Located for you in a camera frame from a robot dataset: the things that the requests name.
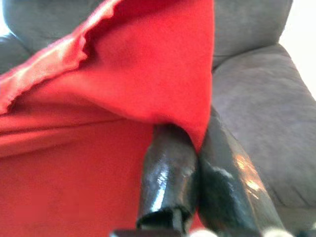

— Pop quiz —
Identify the red fabric pillow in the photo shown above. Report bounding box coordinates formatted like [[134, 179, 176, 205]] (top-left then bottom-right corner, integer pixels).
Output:
[[0, 0, 215, 237]]

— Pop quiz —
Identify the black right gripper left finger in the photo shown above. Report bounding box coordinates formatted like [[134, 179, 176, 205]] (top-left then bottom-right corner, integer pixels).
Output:
[[136, 123, 199, 234]]

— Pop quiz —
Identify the grey fabric sofa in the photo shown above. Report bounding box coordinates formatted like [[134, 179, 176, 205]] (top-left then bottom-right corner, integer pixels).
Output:
[[0, 0, 316, 233]]

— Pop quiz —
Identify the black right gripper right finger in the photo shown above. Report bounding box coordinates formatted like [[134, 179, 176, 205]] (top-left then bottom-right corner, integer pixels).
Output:
[[198, 107, 286, 235]]

